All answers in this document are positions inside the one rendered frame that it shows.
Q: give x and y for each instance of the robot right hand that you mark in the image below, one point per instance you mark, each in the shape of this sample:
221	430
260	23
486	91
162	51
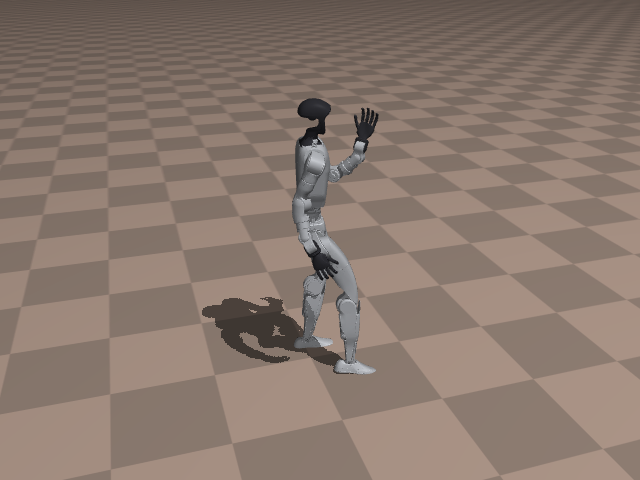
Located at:
320	262

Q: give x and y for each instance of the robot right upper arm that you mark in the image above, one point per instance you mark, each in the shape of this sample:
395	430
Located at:
314	164

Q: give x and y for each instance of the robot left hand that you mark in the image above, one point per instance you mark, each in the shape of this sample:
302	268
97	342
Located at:
364	129

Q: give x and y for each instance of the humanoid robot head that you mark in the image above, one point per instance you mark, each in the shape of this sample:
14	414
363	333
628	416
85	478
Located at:
312	109

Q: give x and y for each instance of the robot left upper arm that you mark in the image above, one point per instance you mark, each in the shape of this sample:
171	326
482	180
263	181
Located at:
335	174

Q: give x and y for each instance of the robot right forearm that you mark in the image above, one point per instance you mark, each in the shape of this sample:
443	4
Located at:
303	226

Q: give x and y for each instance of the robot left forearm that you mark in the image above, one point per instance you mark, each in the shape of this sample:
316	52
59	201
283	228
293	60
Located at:
357	157

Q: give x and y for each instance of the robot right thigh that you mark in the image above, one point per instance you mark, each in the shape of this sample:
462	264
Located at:
345	278

